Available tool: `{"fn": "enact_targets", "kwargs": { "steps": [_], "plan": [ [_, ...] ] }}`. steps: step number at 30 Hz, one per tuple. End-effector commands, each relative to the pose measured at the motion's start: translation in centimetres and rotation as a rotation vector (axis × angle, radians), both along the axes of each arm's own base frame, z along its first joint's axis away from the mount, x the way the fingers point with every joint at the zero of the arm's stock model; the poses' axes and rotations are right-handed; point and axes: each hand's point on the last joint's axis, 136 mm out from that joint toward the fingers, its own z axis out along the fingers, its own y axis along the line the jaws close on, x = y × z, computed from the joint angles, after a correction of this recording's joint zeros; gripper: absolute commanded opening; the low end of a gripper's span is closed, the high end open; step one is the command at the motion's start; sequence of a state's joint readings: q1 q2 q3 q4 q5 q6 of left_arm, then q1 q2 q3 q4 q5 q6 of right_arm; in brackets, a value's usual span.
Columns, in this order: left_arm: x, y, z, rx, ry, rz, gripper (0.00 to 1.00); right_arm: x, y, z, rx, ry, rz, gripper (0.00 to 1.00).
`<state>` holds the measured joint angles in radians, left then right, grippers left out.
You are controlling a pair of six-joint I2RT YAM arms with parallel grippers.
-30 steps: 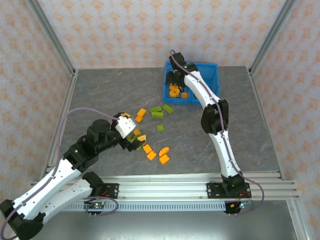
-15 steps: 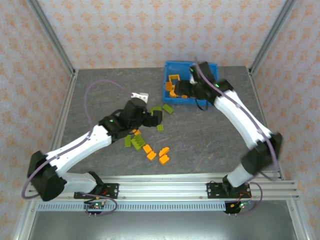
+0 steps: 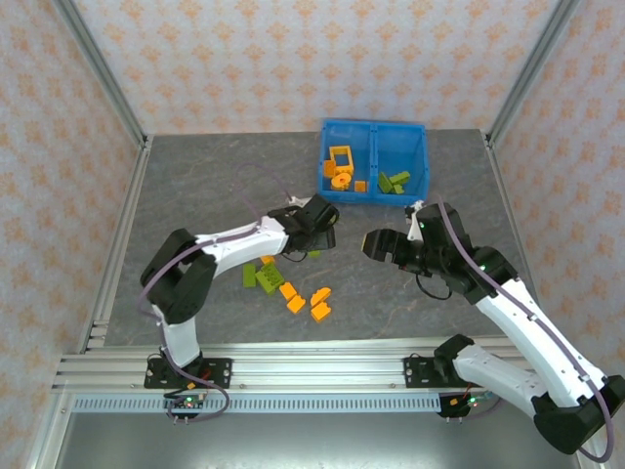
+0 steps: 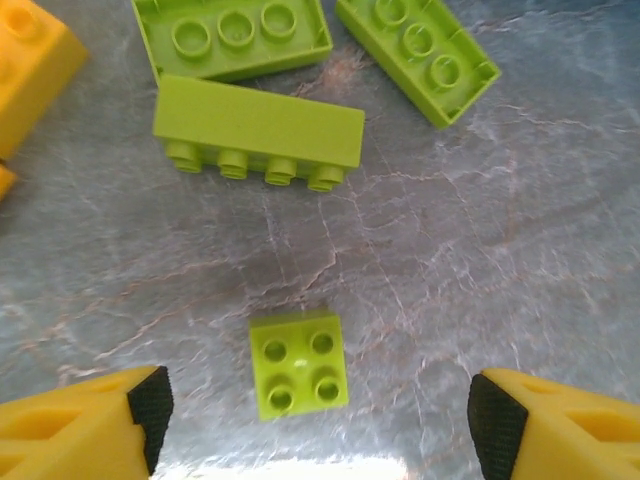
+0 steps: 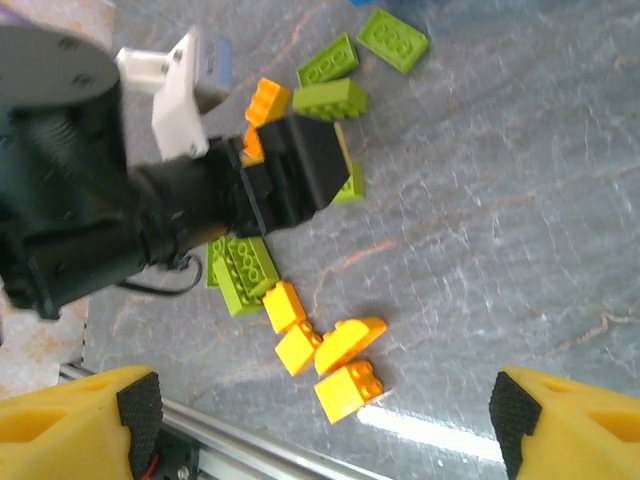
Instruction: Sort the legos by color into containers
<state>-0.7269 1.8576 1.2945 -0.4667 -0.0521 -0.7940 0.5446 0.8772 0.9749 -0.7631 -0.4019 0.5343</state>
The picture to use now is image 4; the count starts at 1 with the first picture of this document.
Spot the small green lego brick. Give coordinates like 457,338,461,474
248,308,350,421

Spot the orange lego brick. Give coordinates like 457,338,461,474
0,0,91,161

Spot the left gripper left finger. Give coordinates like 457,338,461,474
0,365,174,480

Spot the orange round printed lego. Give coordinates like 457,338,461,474
0,159,19,202

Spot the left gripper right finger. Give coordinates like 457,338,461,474
467,368,640,480

